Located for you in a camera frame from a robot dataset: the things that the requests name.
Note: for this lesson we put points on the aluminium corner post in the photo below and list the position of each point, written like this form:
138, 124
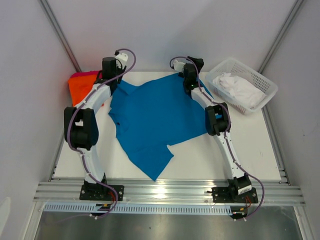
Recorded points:
52, 19
293, 13

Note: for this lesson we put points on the white t shirt in basket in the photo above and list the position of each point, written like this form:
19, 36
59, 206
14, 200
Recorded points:
240, 89

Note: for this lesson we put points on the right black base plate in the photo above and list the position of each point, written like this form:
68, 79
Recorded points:
224, 195

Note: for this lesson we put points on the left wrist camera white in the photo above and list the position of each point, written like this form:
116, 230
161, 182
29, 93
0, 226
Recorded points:
121, 60

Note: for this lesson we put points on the folded orange t shirt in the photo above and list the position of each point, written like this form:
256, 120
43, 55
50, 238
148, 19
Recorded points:
79, 87

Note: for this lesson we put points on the folded pink t shirt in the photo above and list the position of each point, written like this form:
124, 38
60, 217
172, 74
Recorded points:
83, 74

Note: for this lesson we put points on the white plastic basket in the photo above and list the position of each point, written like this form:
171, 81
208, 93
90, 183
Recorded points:
240, 69

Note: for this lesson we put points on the blue t shirt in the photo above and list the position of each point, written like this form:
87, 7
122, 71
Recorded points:
150, 117

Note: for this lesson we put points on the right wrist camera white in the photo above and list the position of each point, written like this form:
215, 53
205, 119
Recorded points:
178, 66

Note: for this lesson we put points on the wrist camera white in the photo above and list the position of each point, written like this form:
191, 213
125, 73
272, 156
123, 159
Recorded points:
178, 66
121, 60

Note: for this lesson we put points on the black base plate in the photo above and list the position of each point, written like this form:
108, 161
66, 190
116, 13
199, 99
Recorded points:
96, 192
224, 195

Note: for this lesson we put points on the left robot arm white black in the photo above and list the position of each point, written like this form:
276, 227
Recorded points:
80, 125

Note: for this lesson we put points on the right aluminium corner post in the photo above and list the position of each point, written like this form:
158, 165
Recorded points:
293, 13

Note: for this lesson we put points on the left aluminium corner post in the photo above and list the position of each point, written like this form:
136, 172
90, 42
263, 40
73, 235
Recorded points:
52, 19

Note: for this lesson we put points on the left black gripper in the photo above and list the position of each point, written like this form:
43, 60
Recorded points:
120, 70

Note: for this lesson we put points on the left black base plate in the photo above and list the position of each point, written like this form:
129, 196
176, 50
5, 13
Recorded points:
96, 192

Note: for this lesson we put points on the white slotted cable duct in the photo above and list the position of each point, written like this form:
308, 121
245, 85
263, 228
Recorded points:
125, 208

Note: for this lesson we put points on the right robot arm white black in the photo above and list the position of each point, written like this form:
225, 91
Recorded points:
217, 121

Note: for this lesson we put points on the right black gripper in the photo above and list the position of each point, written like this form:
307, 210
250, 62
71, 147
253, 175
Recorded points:
199, 63

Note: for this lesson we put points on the aluminium mounting rail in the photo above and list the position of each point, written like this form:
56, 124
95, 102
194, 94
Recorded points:
167, 192

